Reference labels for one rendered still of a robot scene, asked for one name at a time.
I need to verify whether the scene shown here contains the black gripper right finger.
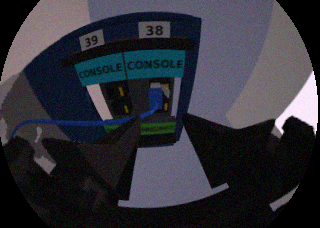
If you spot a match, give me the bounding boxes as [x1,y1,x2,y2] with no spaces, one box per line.
[183,113,276,188]

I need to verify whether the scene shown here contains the blue cable with plug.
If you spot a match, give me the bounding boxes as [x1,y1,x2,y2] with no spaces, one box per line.
[9,83,169,140]

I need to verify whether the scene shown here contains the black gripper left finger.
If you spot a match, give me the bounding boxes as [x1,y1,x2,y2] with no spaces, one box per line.
[41,116,141,201]

